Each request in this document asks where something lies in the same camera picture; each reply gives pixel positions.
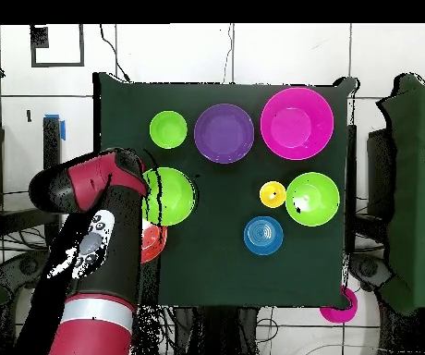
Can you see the yellow plastic cup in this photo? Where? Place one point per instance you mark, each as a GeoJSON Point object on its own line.
{"type": "Point", "coordinates": [271, 195]}

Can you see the orange-red plastic bowl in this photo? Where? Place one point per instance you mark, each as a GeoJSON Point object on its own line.
{"type": "Point", "coordinates": [151, 247]}

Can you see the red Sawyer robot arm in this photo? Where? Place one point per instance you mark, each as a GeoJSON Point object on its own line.
{"type": "Point", "coordinates": [94, 332]}

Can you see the purple plastic bowl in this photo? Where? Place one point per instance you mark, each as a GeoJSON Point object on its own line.
{"type": "Point", "coordinates": [223, 133]}

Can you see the blue plastic bowl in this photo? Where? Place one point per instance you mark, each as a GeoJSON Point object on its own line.
{"type": "Point", "coordinates": [263, 246]}

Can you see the small green plastic bowl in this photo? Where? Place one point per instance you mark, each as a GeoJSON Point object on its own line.
{"type": "Point", "coordinates": [168, 129]}

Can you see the large pink plastic bowl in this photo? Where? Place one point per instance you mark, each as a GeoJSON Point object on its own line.
{"type": "Point", "coordinates": [296, 124]}

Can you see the dark green tablecloth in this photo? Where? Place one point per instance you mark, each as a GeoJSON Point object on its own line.
{"type": "Point", "coordinates": [301, 266]}

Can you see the black chair base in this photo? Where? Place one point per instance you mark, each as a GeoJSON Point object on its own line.
{"type": "Point", "coordinates": [20, 266]}
{"type": "Point", "coordinates": [369, 270]}

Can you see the pink bowl on floor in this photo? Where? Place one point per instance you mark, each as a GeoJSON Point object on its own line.
{"type": "Point", "coordinates": [340, 316]}

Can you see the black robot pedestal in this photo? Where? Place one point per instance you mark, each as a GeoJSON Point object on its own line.
{"type": "Point", "coordinates": [212, 332]}

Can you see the dark square frame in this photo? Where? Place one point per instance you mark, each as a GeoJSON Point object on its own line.
{"type": "Point", "coordinates": [81, 48]}

